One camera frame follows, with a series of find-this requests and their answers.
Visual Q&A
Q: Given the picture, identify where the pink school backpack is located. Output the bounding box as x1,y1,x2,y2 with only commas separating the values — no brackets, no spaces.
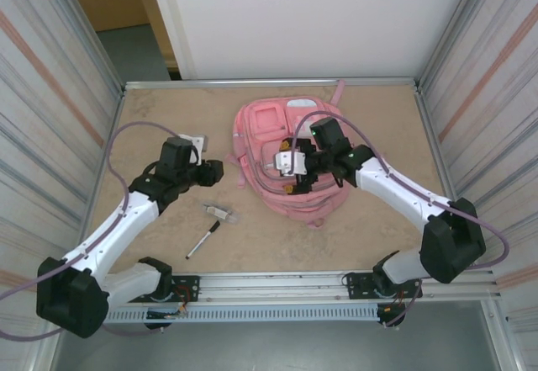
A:
225,79,352,230

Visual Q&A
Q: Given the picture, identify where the small clear glue tube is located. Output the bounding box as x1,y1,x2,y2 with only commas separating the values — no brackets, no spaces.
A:
200,202,243,225

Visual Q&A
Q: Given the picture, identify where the black marker pen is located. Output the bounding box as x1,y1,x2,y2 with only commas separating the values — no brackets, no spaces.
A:
185,220,222,261

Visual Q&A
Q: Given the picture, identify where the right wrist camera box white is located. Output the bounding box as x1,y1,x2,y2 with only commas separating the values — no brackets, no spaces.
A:
273,149,309,178

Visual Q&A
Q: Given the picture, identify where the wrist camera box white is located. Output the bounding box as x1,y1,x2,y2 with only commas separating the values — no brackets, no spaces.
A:
178,134,210,166
273,149,309,178

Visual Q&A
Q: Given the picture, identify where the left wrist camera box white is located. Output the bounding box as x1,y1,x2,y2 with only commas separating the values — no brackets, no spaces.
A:
178,134,210,166

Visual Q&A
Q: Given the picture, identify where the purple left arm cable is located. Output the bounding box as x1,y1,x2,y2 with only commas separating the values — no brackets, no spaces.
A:
0,120,198,342

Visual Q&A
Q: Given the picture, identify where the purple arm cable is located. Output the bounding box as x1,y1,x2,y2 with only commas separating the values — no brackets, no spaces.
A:
292,111,512,329
0,120,198,342

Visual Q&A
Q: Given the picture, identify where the aluminium side rail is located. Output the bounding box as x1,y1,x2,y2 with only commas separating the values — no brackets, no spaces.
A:
69,87,127,274
414,84,478,268

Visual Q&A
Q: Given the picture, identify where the thin aluminium table edge rail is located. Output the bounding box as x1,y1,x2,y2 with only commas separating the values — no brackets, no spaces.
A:
123,77,423,91

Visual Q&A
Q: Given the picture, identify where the wide aluminium mounting rail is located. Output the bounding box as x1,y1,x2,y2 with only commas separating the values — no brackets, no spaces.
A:
44,268,504,308

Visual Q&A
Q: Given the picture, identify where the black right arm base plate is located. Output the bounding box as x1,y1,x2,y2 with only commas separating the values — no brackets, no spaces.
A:
342,270,423,300

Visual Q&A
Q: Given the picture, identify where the slotted grey cable tray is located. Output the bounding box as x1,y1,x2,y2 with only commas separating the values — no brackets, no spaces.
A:
103,305,382,325

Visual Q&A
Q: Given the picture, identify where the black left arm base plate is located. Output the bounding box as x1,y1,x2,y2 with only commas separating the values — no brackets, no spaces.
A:
167,273,201,304

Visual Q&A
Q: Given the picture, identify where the white door frame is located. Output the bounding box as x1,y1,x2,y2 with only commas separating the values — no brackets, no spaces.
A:
145,0,198,81

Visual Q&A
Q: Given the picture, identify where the small electronics board with wires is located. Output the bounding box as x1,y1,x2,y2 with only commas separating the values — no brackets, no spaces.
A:
377,299,408,317
145,305,189,321

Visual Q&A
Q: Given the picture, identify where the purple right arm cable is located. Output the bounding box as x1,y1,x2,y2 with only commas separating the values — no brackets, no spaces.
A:
292,111,512,329

